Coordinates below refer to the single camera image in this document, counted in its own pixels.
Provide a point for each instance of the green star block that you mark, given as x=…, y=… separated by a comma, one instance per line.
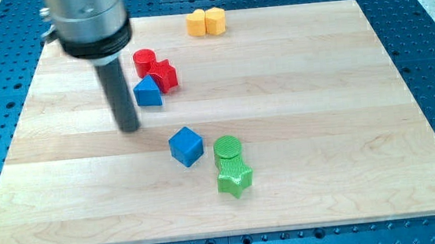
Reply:
x=234, y=176

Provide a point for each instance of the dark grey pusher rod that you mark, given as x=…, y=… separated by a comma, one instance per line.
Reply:
x=113, y=83

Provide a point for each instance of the blue triangular block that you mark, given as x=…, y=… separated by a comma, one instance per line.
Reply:
x=147, y=92

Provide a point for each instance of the blue cube block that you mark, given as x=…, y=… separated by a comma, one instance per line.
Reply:
x=186, y=146

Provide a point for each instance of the yellow heart block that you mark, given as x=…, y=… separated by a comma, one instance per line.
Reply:
x=195, y=23

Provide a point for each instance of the yellow hexagon block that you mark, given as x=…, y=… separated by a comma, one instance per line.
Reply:
x=215, y=21

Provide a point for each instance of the red cylinder block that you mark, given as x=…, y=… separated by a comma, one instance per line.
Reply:
x=143, y=59

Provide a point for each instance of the red star block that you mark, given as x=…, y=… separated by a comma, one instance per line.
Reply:
x=164, y=75

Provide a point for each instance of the green cylinder block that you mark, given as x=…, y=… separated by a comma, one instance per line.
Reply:
x=226, y=147

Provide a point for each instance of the light wooden board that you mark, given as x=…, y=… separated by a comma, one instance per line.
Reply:
x=325, y=120

